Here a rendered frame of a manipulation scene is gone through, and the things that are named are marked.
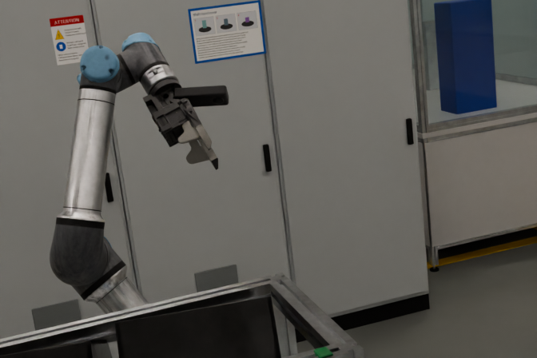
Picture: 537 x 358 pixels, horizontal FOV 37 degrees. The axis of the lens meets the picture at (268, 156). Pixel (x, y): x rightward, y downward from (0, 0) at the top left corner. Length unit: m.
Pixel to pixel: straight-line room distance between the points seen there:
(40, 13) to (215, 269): 1.50
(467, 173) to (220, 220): 1.78
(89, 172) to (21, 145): 2.20
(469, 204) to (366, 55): 1.45
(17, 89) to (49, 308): 1.06
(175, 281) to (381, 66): 1.52
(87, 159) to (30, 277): 2.38
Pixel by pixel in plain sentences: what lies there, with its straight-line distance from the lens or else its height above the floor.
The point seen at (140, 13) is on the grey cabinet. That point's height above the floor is 1.84.
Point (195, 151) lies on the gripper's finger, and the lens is 1.71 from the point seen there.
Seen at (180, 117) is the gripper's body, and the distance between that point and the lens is 1.67.
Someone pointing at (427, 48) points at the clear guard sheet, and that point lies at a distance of 4.88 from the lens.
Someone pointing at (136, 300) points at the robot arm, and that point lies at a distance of 1.74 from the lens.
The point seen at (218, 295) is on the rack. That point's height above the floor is 1.66.
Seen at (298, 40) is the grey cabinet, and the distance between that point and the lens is 3.99.
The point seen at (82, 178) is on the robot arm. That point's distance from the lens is 1.62.
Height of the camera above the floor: 1.95
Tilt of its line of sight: 13 degrees down
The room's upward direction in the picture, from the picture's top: 7 degrees counter-clockwise
